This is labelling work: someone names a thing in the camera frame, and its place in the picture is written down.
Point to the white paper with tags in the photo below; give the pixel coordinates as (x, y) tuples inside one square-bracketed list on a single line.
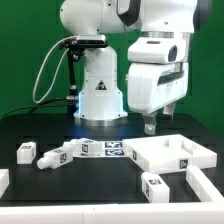
[(110, 148)]

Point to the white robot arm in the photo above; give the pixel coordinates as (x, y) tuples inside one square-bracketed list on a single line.
[(100, 100)]

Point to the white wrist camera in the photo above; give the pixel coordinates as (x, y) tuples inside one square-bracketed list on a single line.
[(157, 50)]

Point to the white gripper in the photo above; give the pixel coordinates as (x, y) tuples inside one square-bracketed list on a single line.
[(151, 87)]

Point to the white square tabletop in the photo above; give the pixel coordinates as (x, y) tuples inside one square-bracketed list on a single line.
[(168, 154)]

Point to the black camera on stand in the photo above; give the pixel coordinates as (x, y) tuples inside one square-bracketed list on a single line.
[(76, 47)]

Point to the white U-shaped obstacle fence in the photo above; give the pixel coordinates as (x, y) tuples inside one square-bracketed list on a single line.
[(159, 213)]

